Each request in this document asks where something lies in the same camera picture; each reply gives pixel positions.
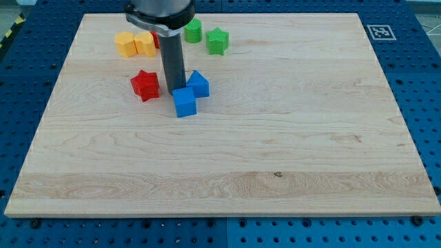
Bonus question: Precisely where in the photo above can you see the blue cube block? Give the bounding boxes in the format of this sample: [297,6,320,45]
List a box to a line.
[172,87,197,118]

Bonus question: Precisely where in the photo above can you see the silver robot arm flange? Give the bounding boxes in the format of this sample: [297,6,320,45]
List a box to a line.
[124,0,195,37]

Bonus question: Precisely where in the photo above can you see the green star block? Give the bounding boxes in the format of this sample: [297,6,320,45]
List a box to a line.
[205,28,229,56]

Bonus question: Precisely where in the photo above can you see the red star block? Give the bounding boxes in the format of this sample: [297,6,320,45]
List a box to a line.
[130,70,159,102]

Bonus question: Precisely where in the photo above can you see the blue triangular prism block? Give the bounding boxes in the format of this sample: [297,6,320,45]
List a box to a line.
[186,70,210,98]

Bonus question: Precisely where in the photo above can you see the light wooden board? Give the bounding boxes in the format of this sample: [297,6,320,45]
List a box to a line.
[5,13,440,218]

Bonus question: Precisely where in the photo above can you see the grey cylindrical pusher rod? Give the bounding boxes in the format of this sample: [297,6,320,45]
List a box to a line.
[158,34,186,94]

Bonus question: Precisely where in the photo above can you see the green rounded block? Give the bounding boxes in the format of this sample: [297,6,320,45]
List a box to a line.
[184,18,202,43]

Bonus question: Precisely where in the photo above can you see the small red block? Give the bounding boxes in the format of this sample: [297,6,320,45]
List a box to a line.
[150,32,160,49]

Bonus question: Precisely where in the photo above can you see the yellow heart block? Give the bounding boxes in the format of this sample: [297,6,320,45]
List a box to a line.
[134,32,156,57]

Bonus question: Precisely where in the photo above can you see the yellow pentagon block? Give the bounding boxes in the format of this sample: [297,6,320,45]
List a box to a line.
[114,31,137,57]

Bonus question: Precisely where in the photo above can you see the white fiducial marker tag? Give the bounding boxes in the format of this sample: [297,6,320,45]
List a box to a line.
[367,24,396,41]

